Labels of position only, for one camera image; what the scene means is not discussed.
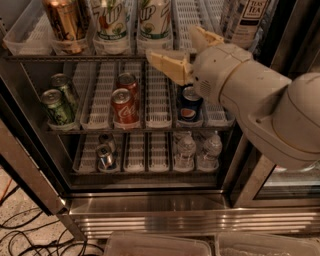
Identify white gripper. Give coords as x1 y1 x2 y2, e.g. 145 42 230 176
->
145 25 254 106

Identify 7up can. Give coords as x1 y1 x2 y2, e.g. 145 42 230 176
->
138 0 171 40
90 0 127 42

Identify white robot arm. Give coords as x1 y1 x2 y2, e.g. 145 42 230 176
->
146 25 320 169

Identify front Pepsi can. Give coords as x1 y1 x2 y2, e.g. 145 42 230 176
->
178 86 203 122

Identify rear red soda can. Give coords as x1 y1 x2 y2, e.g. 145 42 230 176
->
116 72 139 100

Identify front Coca-Cola can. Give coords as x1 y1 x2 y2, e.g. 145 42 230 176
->
111 88 138 124

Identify stainless steel fridge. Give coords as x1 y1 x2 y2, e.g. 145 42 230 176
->
0 0 320 240

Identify rear Red Bull can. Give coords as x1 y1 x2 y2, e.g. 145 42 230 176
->
99 133 116 152

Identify red bull can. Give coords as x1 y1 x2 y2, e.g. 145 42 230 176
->
96 144 116 172
99 133 116 152

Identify gold tall can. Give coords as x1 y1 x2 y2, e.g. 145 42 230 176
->
41 0 90 54

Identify rear green soda can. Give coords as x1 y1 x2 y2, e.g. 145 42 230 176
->
51 73 79 113

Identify green soda can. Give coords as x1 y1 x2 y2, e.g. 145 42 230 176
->
41 89 74 126
51 73 79 113

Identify front Red Bull can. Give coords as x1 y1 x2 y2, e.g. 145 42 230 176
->
96 144 116 172

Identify front green soda can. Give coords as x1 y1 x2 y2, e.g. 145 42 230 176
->
41 89 74 126

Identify open fridge door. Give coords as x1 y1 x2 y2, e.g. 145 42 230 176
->
0 78 71 215

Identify Teas Tea bottle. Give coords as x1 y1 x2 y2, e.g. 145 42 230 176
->
220 0 269 50

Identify right water bottle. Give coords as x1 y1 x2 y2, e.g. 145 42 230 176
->
197 134 222 171

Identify water bottle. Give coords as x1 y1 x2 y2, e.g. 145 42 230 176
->
197 134 222 171
175 135 196 172

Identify left water bottle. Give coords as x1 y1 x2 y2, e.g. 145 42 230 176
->
175 135 196 172

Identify right clear plastic bin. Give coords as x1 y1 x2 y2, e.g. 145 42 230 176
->
215 232 320 256

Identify clear plastic bin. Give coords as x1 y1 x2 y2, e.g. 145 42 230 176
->
215 232 320 256
103 232 212 256

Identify left clear plastic bin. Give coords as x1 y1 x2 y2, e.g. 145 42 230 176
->
103 232 212 256

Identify middle wire shelf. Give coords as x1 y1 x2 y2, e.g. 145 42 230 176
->
46 126 233 135

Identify wire shelf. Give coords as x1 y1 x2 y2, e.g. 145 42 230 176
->
46 126 233 135
2 54 147 63

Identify top wire shelf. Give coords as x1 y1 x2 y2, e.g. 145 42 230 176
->
2 54 147 63

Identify black floor cables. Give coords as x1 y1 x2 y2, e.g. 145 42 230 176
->
0 184 105 256

